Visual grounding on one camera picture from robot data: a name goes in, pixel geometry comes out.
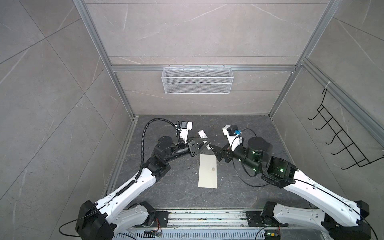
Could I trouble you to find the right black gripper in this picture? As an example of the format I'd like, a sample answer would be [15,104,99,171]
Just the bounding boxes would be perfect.
[209,141,263,174]

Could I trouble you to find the white glue stick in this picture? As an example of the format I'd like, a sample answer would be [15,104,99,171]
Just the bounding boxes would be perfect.
[198,130,211,150]

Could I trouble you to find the cream paper envelope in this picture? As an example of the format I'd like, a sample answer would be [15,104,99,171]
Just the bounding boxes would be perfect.
[198,155,217,189]

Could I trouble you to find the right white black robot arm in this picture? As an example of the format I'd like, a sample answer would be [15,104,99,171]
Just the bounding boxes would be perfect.
[210,136,375,240]

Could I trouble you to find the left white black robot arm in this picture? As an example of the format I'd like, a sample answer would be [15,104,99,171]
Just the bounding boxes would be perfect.
[75,136,210,240]

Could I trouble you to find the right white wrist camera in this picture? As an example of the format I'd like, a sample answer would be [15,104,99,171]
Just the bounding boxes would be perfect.
[222,125,243,152]

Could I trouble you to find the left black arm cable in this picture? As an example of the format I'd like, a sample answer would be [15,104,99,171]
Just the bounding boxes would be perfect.
[58,117,180,238]

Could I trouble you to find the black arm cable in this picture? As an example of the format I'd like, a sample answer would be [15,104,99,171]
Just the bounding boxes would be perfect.
[58,117,180,238]
[229,127,379,240]

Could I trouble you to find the white wire mesh basket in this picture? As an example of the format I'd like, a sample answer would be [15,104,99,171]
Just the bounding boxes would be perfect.
[162,67,234,95]

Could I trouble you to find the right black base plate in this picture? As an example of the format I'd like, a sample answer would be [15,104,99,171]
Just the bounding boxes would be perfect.
[245,211,289,227]

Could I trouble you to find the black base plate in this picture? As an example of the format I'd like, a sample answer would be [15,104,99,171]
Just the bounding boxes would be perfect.
[245,211,289,227]
[146,211,170,228]

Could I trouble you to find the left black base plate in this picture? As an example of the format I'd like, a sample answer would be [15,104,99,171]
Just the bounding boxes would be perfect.
[146,211,170,228]

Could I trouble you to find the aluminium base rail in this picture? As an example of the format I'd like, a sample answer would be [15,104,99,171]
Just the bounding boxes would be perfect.
[111,210,319,240]

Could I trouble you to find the aluminium frame profiles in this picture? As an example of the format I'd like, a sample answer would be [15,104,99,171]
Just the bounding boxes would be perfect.
[71,0,384,148]

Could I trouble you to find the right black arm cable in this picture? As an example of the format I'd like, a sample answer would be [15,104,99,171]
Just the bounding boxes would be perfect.
[229,127,379,240]

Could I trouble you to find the black wire hook rack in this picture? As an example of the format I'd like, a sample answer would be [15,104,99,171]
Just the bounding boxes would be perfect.
[308,89,384,170]

